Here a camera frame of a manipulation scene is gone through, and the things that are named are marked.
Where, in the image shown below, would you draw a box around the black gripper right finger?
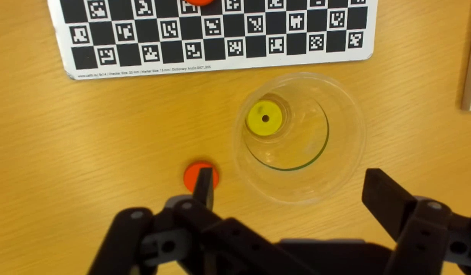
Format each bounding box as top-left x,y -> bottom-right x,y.
360,167 -> 471,275

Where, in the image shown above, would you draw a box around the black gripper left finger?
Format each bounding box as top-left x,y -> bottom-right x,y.
87,167 -> 318,275

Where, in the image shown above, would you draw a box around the yellow disc block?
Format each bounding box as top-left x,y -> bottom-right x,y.
244,99 -> 284,137

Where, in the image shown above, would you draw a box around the clear plastic cup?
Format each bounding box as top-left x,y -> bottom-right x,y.
232,72 -> 366,206

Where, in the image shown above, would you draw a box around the black white checkerboard marker board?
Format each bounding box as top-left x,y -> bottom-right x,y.
45,0 -> 379,82

